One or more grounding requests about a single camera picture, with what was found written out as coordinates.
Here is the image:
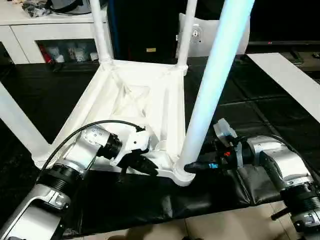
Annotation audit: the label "white plastic table top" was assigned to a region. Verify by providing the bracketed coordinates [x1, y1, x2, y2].
[32, 58, 197, 187]

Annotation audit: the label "white plastic table leg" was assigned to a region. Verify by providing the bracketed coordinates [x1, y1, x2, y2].
[174, 0, 256, 176]
[176, 0, 199, 76]
[0, 82, 52, 163]
[89, 0, 114, 66]

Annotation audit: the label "black table mat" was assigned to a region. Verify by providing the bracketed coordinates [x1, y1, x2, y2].
[0, 53, 320, 237]

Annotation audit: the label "white low table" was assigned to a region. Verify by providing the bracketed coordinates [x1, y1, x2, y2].
[246, 52, 320, 117]

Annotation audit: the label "grey cushion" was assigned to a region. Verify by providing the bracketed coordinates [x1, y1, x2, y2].
[176, 12, 251, 57]

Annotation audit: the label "thin black bar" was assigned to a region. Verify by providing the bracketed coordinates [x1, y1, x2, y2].
[247, 41, 320, 47]

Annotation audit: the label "black sofa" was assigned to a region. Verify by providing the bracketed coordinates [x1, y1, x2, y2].
[107, 0, 320, 60]

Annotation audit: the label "white cabinet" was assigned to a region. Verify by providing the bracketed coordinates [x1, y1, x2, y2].
[0, 4, 115, 65]

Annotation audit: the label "grey bag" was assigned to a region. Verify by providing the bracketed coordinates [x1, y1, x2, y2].
[48, 0, 93, 15]

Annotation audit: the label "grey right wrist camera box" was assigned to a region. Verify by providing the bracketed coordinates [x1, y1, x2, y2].
[213, 119, 238, 141]

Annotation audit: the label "black metal table frame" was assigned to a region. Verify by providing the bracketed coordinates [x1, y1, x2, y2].
[271, 208, 291, 221]

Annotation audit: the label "black tangled straps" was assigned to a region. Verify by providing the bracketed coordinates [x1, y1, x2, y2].
[21, 1, 52, 18]

